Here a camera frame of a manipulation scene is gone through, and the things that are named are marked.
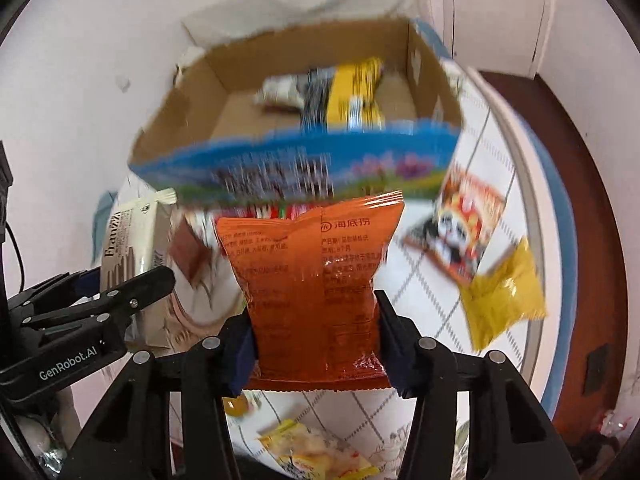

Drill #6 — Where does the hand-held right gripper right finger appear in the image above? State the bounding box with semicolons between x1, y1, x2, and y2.
374;290;582;480

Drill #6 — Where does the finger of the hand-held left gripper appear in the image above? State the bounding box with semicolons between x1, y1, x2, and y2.
20;265;177;333
6;270;103;313

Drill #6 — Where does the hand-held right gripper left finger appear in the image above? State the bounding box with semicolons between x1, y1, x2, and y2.
62;313;261;480

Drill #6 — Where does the cream wafer box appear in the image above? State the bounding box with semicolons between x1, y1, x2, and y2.
99;187;182;351

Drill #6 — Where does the white checked floral tablecloth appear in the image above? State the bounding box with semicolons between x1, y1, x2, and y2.
92;60;546;480

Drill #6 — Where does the white bag with brown print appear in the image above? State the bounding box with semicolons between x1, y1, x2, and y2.
167;207;248;333

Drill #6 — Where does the yellow and orange snack packet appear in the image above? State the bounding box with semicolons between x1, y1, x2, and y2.
256;419;381;480

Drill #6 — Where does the plain yellow snack packet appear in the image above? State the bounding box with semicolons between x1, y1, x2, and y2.
459;236;548;352

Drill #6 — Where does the red and green striped packet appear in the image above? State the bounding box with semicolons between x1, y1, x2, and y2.
220;204;326;222

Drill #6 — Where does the red panda print snack packet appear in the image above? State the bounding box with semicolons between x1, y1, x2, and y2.
401;167;508;288

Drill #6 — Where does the white and black snack packet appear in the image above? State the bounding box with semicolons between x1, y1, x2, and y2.
252;67;341;133

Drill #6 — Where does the yellow and black snack packet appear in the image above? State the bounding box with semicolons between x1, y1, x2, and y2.
325;57;387;131

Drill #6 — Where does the white crumpled cloth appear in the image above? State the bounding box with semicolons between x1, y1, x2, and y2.
172;0;426;81

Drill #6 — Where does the white cabinet door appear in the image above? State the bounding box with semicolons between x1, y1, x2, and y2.
440;0;548;78

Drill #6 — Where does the black cable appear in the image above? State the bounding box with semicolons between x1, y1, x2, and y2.
2;220;26;301

